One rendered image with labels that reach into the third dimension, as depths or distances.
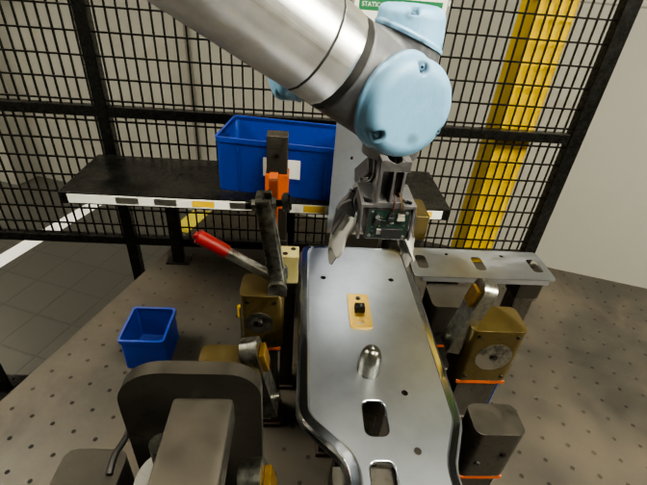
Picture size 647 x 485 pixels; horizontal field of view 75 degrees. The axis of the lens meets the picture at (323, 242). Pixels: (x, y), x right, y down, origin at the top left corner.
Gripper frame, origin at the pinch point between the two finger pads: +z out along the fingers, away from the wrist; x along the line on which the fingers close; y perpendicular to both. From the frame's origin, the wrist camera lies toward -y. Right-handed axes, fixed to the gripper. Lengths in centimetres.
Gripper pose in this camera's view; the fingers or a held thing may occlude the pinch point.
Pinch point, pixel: (368, 259)
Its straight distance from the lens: 66.4
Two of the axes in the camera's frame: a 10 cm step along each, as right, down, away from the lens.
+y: 0.3, 5.6, -8.2
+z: -0.7, 8.2, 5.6
